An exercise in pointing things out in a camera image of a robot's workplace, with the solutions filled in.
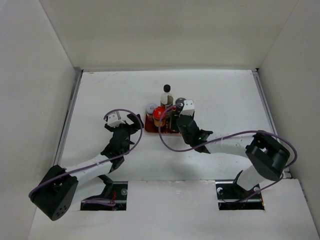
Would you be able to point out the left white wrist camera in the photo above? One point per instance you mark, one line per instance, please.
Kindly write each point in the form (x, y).
(113, 119)

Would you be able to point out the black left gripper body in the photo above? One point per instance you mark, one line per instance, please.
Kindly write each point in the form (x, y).
(130, 131)

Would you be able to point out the red lid sauce jar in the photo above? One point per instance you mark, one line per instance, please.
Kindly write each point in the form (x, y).
(159, 116)

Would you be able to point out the small white lid jar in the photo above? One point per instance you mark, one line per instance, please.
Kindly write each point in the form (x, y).
(149, 110)

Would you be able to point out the right aluminium frame rail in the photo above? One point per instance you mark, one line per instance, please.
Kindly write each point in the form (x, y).
(255, 73)

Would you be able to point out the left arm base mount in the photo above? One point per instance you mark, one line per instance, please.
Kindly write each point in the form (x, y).
(112, 198)

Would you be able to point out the red rectangular tray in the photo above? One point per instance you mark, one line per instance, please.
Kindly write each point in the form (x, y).
(151, 128)

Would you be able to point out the clear top salt grinder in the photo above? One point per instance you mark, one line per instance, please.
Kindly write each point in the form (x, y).
(179, 104)

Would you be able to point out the aluminium frame rail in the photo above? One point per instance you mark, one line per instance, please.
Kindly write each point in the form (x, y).
(68, 116)
(255, 73)

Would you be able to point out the soy sauce bottle black cap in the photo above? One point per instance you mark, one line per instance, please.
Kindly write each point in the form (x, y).
(166, 99)

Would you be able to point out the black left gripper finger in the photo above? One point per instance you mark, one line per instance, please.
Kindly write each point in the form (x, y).
(109, 128)
(137, 123)

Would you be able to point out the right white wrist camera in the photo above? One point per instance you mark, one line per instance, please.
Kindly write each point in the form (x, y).
(188, 108)

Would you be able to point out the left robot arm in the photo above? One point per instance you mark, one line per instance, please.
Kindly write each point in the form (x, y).
(55, 193)

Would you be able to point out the left aluminium frame rail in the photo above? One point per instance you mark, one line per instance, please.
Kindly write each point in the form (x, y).
(68, 116)

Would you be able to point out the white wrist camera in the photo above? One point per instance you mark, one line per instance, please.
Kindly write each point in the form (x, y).
(113, 119)
(188, 108)

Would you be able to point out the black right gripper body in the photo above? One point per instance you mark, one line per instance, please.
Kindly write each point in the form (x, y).
(187, 140)

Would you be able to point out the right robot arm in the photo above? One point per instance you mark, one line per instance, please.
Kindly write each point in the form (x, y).
(267, 156)

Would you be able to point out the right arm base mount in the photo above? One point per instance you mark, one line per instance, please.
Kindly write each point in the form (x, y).
(231, 197)

